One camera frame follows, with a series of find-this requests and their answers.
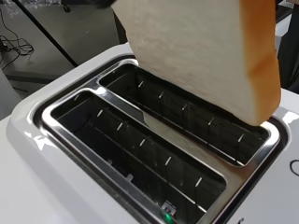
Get black slanted bar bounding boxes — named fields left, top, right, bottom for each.
left=12, top=0, right=79, bottom=68

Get toast bread slice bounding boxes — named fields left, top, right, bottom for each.
left=110, top=0, right=282, bottom=127

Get white steel toaster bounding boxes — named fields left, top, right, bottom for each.
left=6, top=41, right=299, bottom=224

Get black floor cables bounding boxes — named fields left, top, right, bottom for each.
left=0, top=7, right=35, bottom=71

